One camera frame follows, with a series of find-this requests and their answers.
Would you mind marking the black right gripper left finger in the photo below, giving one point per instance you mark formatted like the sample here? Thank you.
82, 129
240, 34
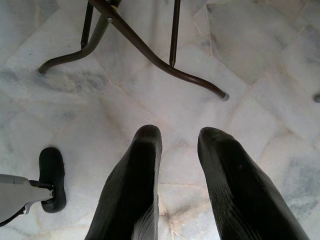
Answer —
130, 190

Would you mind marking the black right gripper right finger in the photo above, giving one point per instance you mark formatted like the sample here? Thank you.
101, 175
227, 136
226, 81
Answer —
245, 190

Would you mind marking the black robot foot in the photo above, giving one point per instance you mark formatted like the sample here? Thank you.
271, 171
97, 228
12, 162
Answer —
53, 175

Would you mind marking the black metal brace rod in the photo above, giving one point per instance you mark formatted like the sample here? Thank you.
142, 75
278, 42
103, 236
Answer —
86, 25
174, 30

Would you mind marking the brown metal table leg frame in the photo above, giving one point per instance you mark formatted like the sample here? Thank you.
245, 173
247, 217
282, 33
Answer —
140, 40

